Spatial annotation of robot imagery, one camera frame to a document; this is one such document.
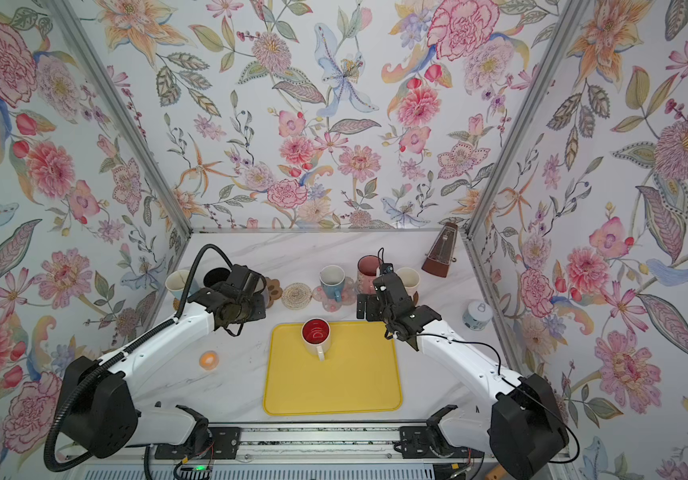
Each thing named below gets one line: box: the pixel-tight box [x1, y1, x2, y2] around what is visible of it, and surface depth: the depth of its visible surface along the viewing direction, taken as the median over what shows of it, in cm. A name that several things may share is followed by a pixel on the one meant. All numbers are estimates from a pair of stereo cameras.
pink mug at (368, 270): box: [357, 254, 383, 295], surface depth 100 cm
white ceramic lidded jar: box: [462, 301, 493, 331], surface depth 95 cm
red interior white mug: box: [301, 317, 331, 362], surface depth 88 cm
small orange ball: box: [199, 350, 220, 371], surface depth 89 cm
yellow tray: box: [263, 321, 403, 416], surface depth 86 cm
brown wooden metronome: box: [422, 222, 458, 278], surface depth 106 cm
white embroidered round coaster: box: [281, 282, 313, 310], surface depth 103 cm
